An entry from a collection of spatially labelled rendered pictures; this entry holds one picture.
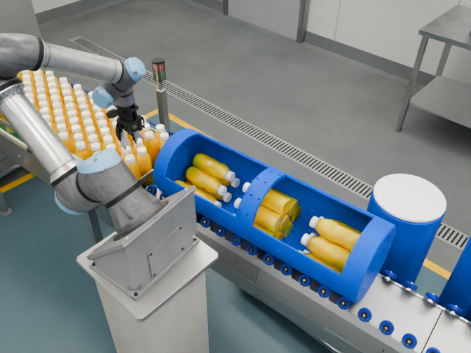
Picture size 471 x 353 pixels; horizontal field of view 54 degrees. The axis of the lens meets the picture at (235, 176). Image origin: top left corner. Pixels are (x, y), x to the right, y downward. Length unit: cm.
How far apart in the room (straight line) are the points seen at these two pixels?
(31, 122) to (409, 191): 140
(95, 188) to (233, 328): 153
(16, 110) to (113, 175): 34
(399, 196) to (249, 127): 229
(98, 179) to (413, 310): 111
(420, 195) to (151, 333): 115
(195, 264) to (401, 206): 86
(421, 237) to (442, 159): 216
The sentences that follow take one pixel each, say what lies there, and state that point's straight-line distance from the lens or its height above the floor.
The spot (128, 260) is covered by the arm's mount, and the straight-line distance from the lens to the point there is 125.
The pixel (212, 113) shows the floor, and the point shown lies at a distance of 418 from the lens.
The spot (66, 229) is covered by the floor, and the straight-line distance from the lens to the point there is 328.
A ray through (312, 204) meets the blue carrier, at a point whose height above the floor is 107.
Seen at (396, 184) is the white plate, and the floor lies 104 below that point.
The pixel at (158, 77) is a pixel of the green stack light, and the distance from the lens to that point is 230.
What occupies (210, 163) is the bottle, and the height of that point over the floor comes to 112.
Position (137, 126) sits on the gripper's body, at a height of 125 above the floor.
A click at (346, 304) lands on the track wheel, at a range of 161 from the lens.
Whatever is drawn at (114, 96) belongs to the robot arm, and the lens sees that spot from 164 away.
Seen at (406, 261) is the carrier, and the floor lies 80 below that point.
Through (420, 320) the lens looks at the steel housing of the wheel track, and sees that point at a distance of 171.
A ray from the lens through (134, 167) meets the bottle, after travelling 197.
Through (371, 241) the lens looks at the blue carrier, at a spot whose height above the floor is 123.
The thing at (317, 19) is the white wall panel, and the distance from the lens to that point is 539.
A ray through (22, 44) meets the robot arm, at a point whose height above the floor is 174.
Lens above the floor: 227
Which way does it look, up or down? 41 degrees down
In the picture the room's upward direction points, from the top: 1 degrees clockwise
